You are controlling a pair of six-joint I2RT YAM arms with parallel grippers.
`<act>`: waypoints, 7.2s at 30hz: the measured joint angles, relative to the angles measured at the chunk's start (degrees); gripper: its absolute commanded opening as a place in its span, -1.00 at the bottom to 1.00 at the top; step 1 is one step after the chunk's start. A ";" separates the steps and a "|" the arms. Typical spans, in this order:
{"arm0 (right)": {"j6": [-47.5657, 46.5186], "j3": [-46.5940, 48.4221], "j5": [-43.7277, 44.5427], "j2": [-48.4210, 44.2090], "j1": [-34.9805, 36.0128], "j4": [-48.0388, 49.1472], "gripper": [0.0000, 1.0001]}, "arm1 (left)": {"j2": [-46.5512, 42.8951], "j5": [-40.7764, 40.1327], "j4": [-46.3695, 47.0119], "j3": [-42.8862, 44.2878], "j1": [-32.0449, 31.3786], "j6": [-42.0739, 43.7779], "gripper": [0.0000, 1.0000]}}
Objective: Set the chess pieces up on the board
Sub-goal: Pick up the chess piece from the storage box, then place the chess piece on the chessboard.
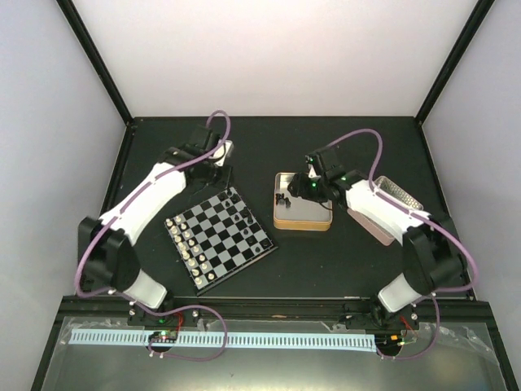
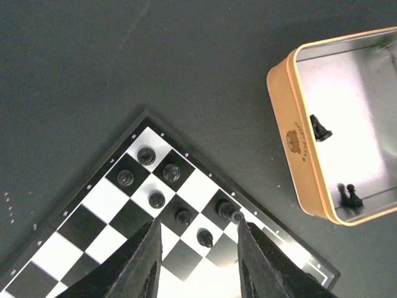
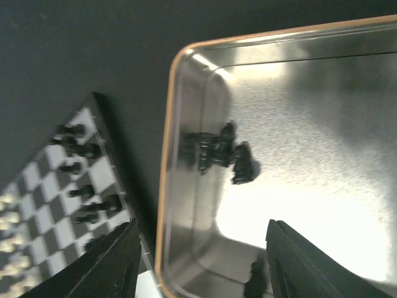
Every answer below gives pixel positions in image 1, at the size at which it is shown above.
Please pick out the white chess piece row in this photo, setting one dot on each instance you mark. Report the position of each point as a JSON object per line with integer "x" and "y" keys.
{"x": 194, "y": 249}

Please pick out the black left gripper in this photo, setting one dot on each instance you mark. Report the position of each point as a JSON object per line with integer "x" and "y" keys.
{"x": 224, "y": 181}

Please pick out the gold metal tin base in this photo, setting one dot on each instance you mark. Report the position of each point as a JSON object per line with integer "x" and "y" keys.
{"x": 303, "y": 215}

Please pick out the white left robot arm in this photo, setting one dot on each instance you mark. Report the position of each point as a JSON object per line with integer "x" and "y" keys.
{"x": 107, "y": 261}

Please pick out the black and grey chessboard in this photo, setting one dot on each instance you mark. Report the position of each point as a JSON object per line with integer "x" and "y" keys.
{"x": 234, "y": 249}

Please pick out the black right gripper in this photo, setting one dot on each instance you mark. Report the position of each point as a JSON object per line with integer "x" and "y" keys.
{"x": 299, "y": 187}

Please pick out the black pieces in tin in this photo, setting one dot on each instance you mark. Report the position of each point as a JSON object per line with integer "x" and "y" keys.
{"x": 282, "y": 199}

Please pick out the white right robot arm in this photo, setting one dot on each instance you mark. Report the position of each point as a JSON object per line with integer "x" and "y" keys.
{"x": 432, "y": 255}

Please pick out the silver tin lid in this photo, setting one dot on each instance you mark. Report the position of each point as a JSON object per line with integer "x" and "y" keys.
{"x": 395, "y": 195}

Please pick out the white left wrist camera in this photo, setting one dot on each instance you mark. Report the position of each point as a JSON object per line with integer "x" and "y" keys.
{"x": 223, "y": 153}

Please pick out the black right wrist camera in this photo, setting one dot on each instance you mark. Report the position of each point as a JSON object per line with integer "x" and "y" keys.
{"x": 324, "y": 163}

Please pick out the light blue cable duct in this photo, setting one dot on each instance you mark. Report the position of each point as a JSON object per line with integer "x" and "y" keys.
{"x": 230, "y": 340}

